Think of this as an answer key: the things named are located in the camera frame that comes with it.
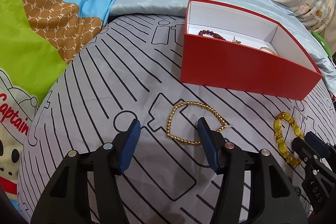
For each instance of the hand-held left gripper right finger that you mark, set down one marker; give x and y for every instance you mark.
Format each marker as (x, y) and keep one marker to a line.
(208, 145)

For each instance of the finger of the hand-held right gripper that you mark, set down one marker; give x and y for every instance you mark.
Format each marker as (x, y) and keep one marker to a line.
(316, 145)
(332, 150)

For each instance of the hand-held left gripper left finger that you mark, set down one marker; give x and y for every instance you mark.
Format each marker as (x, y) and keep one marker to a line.
(128, 148)

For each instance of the red cardboard box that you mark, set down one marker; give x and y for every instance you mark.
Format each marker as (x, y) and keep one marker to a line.
(236, 69)

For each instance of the rose gold bangle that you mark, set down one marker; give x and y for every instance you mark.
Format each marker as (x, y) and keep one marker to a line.
(270, 50)

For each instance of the gold flower pendant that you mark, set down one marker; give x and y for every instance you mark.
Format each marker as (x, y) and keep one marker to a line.
(238, 42)

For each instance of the grey line-print bedsheet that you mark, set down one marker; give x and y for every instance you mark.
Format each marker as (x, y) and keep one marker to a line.
(105, 82)

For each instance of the green plastic object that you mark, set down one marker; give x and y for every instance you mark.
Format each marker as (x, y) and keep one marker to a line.
(321, 40)

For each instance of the colourful cartoon monkey blanket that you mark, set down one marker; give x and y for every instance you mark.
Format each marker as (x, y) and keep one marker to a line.
(31, 56)

